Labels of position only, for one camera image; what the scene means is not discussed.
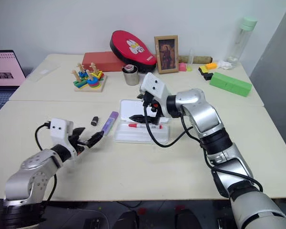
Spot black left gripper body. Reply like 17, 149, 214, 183
68, 134, 90, 156

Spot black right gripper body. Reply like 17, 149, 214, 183
136, 91, 167, 119

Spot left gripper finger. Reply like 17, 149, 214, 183
71, 127, 86, 138
86, 130, 106, 148

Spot red marker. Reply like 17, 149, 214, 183
128, 123, 163, 130

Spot purple marker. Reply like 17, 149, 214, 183
102, 111, 120, 137

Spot white plastic tray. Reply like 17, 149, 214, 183
113, 98, 171, 145

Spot metal cup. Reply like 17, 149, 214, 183
122, 66, 140, 86

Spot wooden shape stacking toy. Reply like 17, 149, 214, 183
72, 62, 108, 93

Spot red black boxing pad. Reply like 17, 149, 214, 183
109, 30, 158, 73

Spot yellow black small toy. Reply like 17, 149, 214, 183
198, 66, 214, 81

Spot red rectangular box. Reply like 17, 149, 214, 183
81, 51, 127, 73

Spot green rectangular box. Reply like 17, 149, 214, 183
209, 72, 253, 97

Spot white crumpled tissue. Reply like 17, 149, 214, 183
216, 60, 235, 71

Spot dark rounded shape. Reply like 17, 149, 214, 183
113, 209, 140, 229
175, 208, 201, 229

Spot laptop with pink screen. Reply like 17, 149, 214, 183
0, 50, 27, 120

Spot clear bottle with green cap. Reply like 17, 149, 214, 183
225, 16, 258, 70

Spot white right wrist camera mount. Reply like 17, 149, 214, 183
139, 72, 172, 118

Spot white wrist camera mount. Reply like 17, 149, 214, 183
139, 72, 172, 118
49, 117, 75, 161

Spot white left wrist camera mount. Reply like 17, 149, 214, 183
49, 117, 75, 161

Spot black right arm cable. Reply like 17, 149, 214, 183
142, 104, 264, 193

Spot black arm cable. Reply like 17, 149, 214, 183
35, 122, 58, 201
142, 104, 264, 193

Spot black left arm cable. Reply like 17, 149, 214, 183
35, 122, 58, 201

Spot wooden picture frame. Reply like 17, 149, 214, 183
153, 35, 180, 74

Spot black cable under table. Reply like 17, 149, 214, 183
116, 200, 143, 208

